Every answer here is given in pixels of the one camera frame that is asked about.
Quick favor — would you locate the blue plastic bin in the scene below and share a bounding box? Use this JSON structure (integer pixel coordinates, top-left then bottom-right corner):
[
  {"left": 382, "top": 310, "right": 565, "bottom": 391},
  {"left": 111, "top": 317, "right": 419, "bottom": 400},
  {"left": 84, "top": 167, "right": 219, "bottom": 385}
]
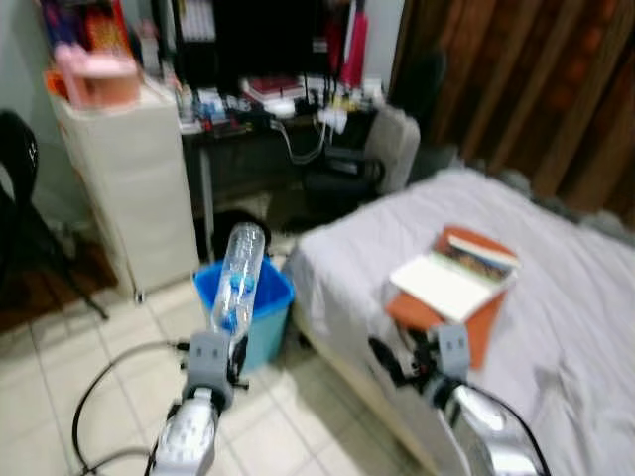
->
[{"left": 192, "top": 256, "right": 297, "bottom": 374}]

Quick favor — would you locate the dark cluttered desk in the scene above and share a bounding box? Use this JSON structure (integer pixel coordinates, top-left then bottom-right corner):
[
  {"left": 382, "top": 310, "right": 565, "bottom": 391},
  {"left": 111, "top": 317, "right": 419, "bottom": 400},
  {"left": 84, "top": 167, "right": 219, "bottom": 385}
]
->
[{"left": 177, "top": 94, "right": 398, "bottom": 261}]

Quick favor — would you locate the grey bed sheet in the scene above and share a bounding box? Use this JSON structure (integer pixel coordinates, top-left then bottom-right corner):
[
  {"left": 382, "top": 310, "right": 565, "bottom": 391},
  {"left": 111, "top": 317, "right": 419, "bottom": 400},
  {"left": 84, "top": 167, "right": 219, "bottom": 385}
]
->
[{"left": 283, "top": 167, "right": 635, "bottom": 476}]

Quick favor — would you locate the pink plastic container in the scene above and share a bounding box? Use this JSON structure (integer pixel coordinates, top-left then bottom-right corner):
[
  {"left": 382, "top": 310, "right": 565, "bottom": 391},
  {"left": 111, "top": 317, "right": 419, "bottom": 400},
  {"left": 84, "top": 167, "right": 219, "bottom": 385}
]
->
[{"left": 53, "top": 43, "right": 142, "bottom": 110}]

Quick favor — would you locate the black monitor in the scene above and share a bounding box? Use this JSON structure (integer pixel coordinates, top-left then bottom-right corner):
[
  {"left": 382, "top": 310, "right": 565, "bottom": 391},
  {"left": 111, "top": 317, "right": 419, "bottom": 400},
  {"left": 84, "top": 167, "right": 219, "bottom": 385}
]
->
[{"left": 211, "top": 0, "right": 336, "bottom": 88}]

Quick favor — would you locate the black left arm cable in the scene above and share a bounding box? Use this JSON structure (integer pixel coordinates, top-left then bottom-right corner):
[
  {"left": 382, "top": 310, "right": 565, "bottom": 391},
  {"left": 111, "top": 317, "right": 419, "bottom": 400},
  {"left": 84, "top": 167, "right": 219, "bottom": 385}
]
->
[{"left": 71, "top": 340, "right": 191, "bottom": 476}]

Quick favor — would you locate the black office chair beige cover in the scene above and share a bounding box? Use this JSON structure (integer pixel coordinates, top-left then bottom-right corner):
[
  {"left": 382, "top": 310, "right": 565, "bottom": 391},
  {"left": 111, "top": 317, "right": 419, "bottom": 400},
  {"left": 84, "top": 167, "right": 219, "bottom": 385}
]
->
[{"left": 301, "top": 48, "right": 449, "bottom": 227}]

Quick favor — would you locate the white book with city photo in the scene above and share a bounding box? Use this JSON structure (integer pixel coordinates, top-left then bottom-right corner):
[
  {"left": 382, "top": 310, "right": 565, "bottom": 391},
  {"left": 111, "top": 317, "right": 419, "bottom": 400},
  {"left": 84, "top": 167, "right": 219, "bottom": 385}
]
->
[{"left": 389, "top": 234, "right": 521, "bottom": 324}]

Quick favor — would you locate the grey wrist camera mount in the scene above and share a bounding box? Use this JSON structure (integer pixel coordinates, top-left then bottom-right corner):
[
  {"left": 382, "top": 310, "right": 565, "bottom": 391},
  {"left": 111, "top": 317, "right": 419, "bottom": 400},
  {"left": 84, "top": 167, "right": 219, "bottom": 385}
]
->
[
  {"left": 186, "top": 331, "right": 235, "bottom": 410},
  {"left": 437, "top": 324, "right": 470, "bottom": 381}
]

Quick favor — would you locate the brown curtain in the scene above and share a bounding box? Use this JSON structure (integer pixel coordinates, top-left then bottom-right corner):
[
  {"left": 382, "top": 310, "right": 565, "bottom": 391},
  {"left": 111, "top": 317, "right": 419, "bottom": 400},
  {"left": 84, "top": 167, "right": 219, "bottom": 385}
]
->
[{"left": 389, "top": 0, "right": 635, "bottom": 227}]

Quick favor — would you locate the clear plastic bottle blue cap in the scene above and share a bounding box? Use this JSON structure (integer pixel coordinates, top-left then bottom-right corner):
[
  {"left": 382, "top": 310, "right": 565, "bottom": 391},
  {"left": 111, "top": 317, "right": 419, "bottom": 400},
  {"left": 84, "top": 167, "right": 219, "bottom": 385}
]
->
[{"left": 209, "top": 222, "right": 268, "bottom": 344}]

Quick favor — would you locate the colourful printed box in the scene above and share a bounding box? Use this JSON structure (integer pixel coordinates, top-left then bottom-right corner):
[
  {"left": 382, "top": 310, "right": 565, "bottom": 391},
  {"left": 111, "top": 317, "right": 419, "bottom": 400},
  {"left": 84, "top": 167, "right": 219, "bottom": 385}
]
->
[{"left": 38, "top": 0, "right": 132, "bottom": 56}]

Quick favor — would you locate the stack of books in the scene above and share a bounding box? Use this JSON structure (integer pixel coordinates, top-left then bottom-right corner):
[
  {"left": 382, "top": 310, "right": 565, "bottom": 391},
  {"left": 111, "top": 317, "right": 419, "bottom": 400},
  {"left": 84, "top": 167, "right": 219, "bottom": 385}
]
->
[{"left": 241, "top": 74, "right": 311, "bottom": 108}]

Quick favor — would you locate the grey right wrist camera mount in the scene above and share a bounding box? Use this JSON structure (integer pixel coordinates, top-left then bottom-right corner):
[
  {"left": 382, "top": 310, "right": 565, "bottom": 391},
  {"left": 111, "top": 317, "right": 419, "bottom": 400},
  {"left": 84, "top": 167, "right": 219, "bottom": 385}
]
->
[{"left": 437, "top": 324, "right": 470, "bottom": 381}]

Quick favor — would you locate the orange towel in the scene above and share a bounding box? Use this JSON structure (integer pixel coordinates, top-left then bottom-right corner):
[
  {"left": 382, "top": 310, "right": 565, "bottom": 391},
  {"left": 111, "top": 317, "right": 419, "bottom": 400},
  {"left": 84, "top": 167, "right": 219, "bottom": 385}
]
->
[{"left": 384, "top": 225, "right": 519, "bottom": 371}]

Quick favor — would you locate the white drawer cabinet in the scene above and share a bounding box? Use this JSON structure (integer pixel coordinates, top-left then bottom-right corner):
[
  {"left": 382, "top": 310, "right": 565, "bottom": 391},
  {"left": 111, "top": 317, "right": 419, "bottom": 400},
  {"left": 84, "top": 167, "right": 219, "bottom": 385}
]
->
[{"left": 48, "top": 84, "right": 201, "bottom": 300}]

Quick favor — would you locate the white power adapter with cable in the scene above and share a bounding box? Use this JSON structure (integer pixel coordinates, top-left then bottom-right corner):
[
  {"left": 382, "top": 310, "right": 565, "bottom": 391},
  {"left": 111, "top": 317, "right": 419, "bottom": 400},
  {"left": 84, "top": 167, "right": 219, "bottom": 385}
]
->
[{"left": 276, "top": 104, "right": 350, "bottom": 168}]

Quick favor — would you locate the red pink upright object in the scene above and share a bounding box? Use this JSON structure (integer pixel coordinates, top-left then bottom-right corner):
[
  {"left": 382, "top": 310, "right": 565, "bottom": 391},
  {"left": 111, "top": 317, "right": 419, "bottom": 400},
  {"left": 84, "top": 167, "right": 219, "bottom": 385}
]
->
[{"left": 340, "top": 0, "right": 370, "bottom": 90}]

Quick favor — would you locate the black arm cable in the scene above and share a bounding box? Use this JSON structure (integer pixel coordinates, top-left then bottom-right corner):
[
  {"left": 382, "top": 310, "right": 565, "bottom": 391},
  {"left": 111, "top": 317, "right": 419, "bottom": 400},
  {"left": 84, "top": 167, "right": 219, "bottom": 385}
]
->
[
  {"left": 464, "top": 383, "right": 553, "bottom": 476},
  {"left": 71, "top": 340, "right": 191, "bottom": 476}
]

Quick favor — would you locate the black object under desk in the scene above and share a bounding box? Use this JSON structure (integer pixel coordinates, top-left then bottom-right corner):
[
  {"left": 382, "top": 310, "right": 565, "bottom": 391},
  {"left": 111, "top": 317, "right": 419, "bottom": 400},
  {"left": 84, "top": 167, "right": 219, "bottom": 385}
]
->
[{"left": 206, "top": 208, "right": 271, "bottom": 261}]

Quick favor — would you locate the black folding chair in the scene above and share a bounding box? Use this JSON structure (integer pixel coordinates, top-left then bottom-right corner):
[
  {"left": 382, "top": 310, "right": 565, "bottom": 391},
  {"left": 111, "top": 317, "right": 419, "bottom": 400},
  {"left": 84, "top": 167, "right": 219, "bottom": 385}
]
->
[{"left": 0, "top": 107, "right": 110, "bottom": 323}]

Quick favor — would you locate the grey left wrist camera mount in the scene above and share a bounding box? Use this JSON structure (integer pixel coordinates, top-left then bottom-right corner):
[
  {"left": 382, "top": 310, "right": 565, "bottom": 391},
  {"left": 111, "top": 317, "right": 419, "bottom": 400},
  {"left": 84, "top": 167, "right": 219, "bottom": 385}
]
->
[{"left": 186, "top": 331, "right": 235, "bottom": 410}]

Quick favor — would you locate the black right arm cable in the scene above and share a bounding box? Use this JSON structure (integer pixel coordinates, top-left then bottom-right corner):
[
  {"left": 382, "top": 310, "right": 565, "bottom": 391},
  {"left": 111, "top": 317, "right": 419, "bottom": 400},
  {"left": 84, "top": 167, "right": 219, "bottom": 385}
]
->
[{"left": 464, "top": 383, "right": 553, "bottom": 476}]

